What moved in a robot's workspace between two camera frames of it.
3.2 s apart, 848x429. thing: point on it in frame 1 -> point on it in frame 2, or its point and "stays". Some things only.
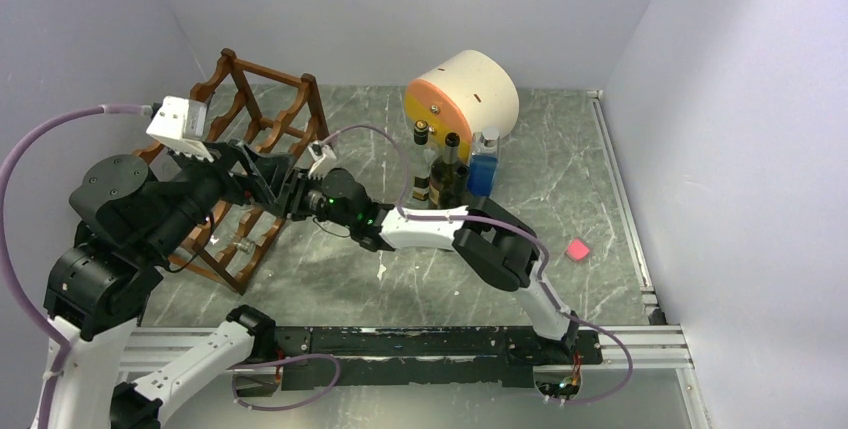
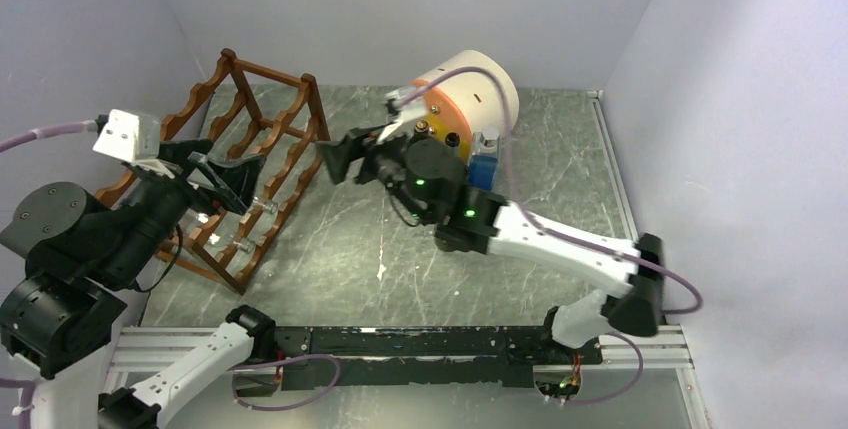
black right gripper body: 298,206 -> 384,161
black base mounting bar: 390,358 stays
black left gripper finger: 271,169 -> 235,185
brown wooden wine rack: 242,100 stays
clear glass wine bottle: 224,238 stays
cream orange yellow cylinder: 467,93 stays
